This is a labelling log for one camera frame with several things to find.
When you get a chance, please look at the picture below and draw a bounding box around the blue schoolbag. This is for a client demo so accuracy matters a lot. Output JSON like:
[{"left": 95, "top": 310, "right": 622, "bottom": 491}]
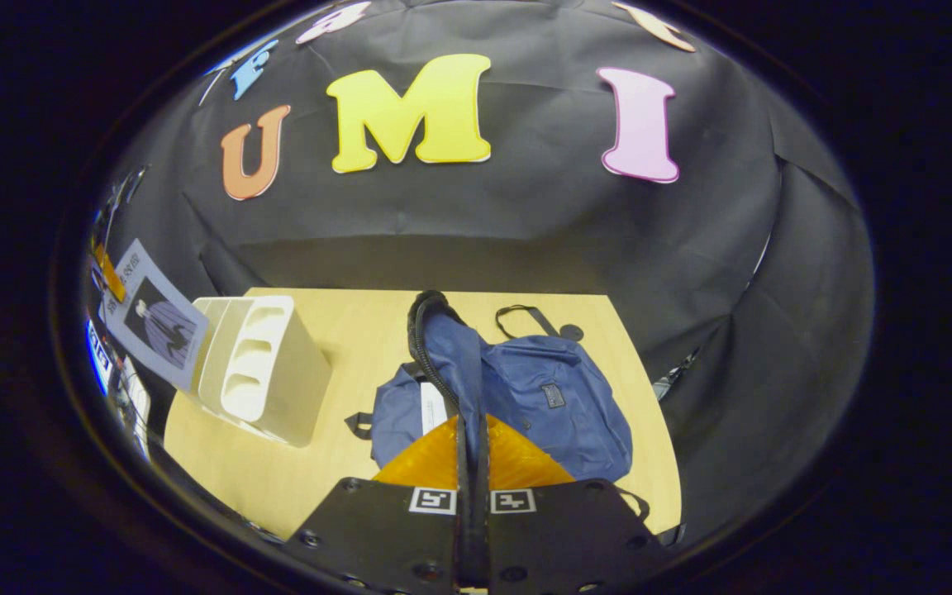
[{"left": 344, "top": 289, "right": 652, "bottom": 523}]

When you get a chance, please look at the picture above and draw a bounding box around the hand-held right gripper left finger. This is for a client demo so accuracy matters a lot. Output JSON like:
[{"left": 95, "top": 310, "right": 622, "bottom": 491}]
[{"left": 286, "top": 413, "right": 474, "bottom": 595}]

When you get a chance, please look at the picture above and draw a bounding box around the white plastic bookshelf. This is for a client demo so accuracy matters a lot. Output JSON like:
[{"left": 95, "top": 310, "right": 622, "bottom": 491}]
[{"left": 187, "top": 295, "right": 334, "bottom": 449}]

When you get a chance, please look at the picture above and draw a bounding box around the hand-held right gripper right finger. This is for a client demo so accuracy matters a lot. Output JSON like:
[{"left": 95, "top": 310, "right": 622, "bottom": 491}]
[{"left": 476, "top": 413, "right": 677, "bottom": 595}]

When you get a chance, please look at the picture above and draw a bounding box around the computer monitor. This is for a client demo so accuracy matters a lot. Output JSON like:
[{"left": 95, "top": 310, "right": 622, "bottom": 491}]
[{"left": 86, "top": 318, "right": 113, "bottom": 393}]

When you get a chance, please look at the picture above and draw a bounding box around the book with dark figure cover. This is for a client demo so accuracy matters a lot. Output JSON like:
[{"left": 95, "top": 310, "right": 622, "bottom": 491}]
[{"left": 102, "top": 238, "right": 211, "bottom": 392}]

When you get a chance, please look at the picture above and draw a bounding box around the book with plain pale cover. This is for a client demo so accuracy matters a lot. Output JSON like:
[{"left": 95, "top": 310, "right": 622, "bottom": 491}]
[{"left": 420, "top": 382, "right": 449, "bottom": 436}]

